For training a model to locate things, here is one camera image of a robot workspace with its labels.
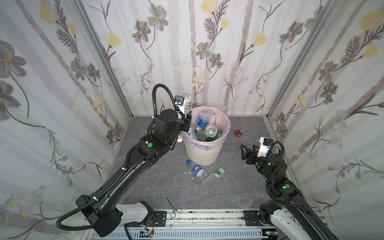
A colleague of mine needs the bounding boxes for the clear ribbed water bottle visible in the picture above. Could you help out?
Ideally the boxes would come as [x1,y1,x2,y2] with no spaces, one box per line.
[177,93,194,143]

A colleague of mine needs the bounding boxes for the cream plastic waste bin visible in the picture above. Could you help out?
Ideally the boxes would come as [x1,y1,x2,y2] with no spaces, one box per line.
[182,105,231,166]

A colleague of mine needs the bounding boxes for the Pepsi label bottle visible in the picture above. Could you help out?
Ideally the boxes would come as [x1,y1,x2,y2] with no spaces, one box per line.
[187,160,207,181]

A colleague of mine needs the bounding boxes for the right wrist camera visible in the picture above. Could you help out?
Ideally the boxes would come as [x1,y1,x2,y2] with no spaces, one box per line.
[258,137,274,157]

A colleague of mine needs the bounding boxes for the clear bottle green cap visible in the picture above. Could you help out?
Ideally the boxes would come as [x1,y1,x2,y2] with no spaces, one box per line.
[201,168,225,190]

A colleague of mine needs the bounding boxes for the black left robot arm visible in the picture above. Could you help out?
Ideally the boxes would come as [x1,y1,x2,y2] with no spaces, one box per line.
[56,84,192,237]

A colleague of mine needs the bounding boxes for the green soda bottle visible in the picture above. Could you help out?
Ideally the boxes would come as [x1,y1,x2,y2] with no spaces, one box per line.
[213,131,223,141]
[195,128,208,142]

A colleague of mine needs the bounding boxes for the metal forceps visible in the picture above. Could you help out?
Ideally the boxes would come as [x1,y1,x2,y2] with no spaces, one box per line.
[165,195,183,219]

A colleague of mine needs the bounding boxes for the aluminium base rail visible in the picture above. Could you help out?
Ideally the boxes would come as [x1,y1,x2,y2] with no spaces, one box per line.
[80,209,331,240]

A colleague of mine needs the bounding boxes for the pink bin liner bag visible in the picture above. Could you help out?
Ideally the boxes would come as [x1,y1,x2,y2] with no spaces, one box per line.
[183,106,231,151]

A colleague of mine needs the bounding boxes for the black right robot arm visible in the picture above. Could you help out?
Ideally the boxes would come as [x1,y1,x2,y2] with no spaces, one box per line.
[240,138,337,240]

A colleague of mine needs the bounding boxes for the red handled scissors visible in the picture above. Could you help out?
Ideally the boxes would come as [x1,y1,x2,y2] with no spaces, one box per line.
[234,127,253,137]

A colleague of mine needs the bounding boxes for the blue label bottle white cap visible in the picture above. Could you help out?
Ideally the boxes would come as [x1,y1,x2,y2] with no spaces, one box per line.
[196,107,215,132]

